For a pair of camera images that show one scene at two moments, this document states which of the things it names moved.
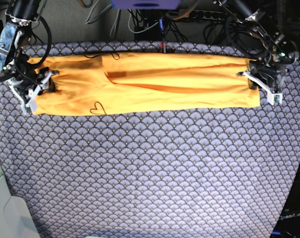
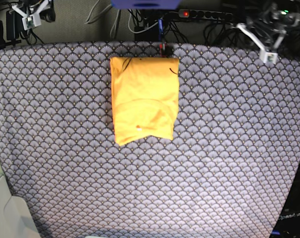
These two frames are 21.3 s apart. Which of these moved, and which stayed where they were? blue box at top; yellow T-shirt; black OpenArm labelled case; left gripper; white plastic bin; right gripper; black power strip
Moved: right gripper; yellow T-shirt; left gripper
Stayed: black OpenArm labelled case; black power strip; white plastic bin; blue box at top
